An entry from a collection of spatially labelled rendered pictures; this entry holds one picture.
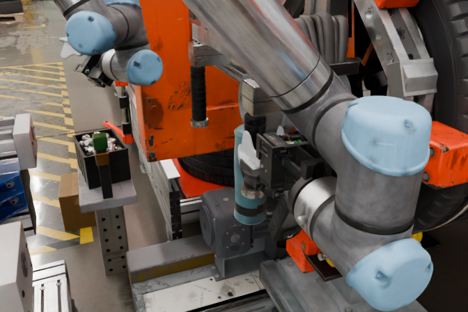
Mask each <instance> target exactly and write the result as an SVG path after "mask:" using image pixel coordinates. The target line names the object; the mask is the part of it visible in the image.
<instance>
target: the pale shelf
mask: <svg viewBox="0 0 468 312"><path fill-rule="evenodd" d="M77 173H78V187H79V208H80V212H81V213H82V214H83V213H87V212H94V211H98V210H104V209H108V208H115V207H119V206H123V205H130V204H134V203H137V194H136V191H135V188H134V184H133V182H132V177H131V180H125V181H122V182H117V183H114V184H111V185H112V191H113V194H114V199H112V200H108V201H103V198H102V187H97V188H94V189H89V188H88V185H87V184H86V182H85V179H84V177H83V175H82V173H81V170H80V169H79V166H78V163H77Z"/></svg>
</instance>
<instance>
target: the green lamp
mask: <svg viewBox="0 0 468 312"><path fill-rule="evenodd" d="M92 139H93V147H94V150H105V149H108V142H107V134H106V133H105V132H103V133H97V134H92Z"/></svg>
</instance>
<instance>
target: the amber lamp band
mask: <svg viewBox="0 0 468 312"><path fill-rule="evenodd" d="M94 153H95V161H96V165H97V166H104V165H108V164H110V163H111V162H110V157H109V149H107V152H106V153H98V154H97V153H96V150H94Z"/></svg>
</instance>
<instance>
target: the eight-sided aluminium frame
mask: <svg viewBox="0 0 468 312"><path fill-rule="evenodd" d="M279 1H280V2H281V4H282V5H283V7H284V8H285V9H286V10H287V11H288V13H289V14H290V16H291V17H292V18H293V19H297V18H298V16H299V14H300V13H301V11H302V9H303V8H304V5H305V0H279ZM354 2H355V4H356V6H357V9H358V11H359V14H360V16H361V18H362V21H363V23H364V26H365V27H366V30H367V32H368V35H369V37H370V40H371V42H372V44H373V46H374V48H375V51H376V53H377V56H378V58H379V60H380V63H381V65H382V68H383V70H384V73H385V75H386V76H387V83H388V89H387V96H389V97H395V98H402V99H403V100H405V101H411V102H415V103H417V104H419V105H421V106H422V107H424V108H425V109H426V110H427V111H428V113H429V114H430V111H431V107H432V101H433V98H434V94H435V93H436V92H437V86H436V83H437V78H438V74H437V71H436V69H435V67H434V61H433V58H430V56H429V54H428V52H427V50H426V48H425V46H424V43H423V41H422V39H421V37H420V35H419V33H418V31H417V29H416V27H415V25H414V23H413V21H412V18H411V16H410V14H409V12H408V10H407V8H378V7H377V5H376V3H375V2H374V1H373V0H354Z"/></svg>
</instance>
